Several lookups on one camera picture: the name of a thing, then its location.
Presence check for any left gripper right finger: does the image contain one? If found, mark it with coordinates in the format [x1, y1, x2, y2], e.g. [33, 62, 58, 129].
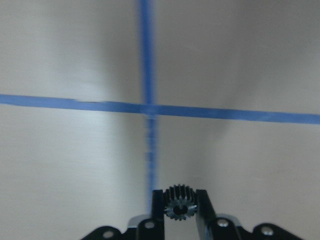
[195, 189, 217, 240]

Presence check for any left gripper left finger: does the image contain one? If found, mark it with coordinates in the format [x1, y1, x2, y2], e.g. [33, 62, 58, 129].
[151, 190, 165, 240]

